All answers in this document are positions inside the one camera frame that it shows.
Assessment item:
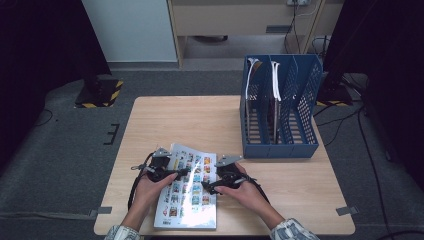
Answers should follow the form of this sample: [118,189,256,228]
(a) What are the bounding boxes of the thin black floor cable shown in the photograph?
[33,109,54,128]

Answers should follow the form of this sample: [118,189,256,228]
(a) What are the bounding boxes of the long black floor cable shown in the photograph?
[356,99,394,240]

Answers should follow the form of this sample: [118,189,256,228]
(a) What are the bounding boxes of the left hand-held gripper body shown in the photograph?
[144,147,174,183]

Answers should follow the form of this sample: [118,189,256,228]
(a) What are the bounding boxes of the person's right hand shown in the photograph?
[213,162,276,225]

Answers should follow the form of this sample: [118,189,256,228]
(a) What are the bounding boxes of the white picture-grid magazine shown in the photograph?
[153,143,218,231]

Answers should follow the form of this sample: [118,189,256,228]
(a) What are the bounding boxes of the black and red magazine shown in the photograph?
[244,57,263,145]

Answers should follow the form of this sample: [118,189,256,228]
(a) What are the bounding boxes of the blue file rack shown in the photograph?
[239,54,324,160]

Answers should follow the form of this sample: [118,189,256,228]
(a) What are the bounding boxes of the white cabinet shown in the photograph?
[81,0,178,63]

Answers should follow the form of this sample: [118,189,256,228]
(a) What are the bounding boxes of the grey tape strip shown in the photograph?
[335,205,360,217]
[89,206,113,218]

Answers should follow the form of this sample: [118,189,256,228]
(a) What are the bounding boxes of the person's left hand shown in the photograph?
[131,172,179,222]

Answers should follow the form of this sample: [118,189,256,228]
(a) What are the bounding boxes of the black hanging cables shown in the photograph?
[283,3,303,54]

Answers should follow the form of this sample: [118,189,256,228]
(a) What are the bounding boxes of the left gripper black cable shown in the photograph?
[127,152,157,211]

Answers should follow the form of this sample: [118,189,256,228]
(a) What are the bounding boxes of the grey drawer handle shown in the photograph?
[265,24,293,35]

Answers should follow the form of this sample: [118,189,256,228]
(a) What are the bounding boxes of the black curtain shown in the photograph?
[0,0,113,174]
[323,0,424,191]

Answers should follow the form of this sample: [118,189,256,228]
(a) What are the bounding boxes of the black stand base striped edge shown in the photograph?
[73,78,124,109]
[315,74,354,108]

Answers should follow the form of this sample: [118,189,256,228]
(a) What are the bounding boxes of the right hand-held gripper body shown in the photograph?
[214,154,248,188]

